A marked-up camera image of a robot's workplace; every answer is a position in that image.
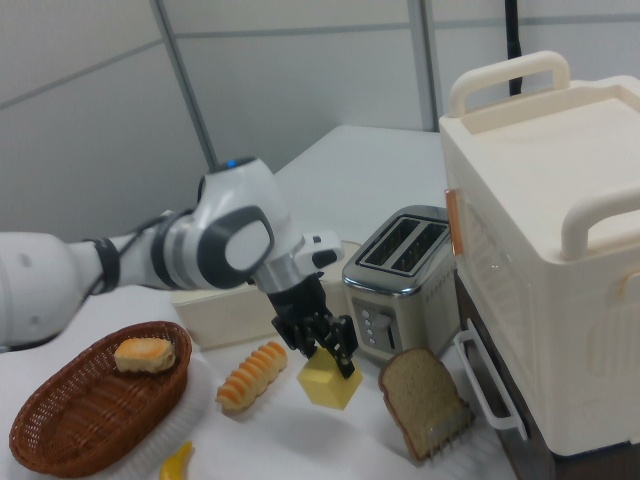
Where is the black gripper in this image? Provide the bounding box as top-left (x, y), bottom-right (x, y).
top-left (264, 273), bottom-right (360, 381)

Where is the yellow cube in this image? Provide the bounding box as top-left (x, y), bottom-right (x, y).
top-left (296, 347), bottom-right (365, 412)

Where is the small cream lidded bin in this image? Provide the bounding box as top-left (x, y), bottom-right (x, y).
top-left (319, 239), bottom-right (364, 321)

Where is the striped orange bread roll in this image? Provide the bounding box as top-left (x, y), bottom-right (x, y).
top-left (214, 341), bottom-right (290, 414)

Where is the silver cream toaster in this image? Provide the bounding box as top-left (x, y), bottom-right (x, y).
top-left (341, 204), bottom-right (459, 359)

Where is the brown bread slice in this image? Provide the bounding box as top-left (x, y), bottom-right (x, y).
top-left (377, 348), bottom-right (476, 462)

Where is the white square open box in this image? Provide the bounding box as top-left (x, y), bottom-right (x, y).
top-left (169, 284), bottom-right (281, 351)

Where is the white scalloped paper mat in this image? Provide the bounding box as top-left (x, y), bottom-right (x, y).
top-left (127, 357), bottom-right (217, 479)

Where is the toasted bread bun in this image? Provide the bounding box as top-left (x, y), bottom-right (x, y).
top-left (113, 337), bottom-right (177, 375)

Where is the yellow banana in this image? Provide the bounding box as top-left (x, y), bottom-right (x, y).
top-left (158, 440), bottom-right (195, 480)

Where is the brown wicker basket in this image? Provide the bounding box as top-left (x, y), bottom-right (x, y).
top-left (8, 320), bottom-right (194, 479)

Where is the cream toy oven cabinet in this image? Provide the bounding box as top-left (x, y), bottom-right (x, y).
top-left (438, 49), bottom-right (640, 459)

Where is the black pole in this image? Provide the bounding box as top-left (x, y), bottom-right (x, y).
top-left (502, 0), bottom-right (526, 96)

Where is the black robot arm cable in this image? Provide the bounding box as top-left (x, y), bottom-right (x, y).
top-left (92, 209), bottom-right (191, 296)

